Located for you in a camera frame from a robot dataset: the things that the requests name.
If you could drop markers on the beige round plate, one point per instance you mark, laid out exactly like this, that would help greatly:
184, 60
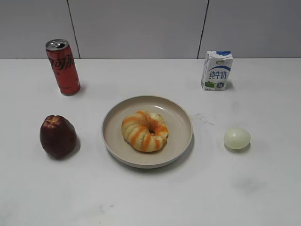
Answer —
178, 123

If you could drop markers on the white blue milk carton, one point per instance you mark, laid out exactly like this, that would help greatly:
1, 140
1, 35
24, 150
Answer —
217, 67

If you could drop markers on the red soda can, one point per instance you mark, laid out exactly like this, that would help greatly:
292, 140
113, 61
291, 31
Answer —
62, 62

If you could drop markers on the dark red apple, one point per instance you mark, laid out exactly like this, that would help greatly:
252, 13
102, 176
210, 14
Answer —
57, 136

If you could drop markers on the orange striped ring bread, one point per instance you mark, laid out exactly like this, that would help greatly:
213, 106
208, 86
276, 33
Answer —
145, 131

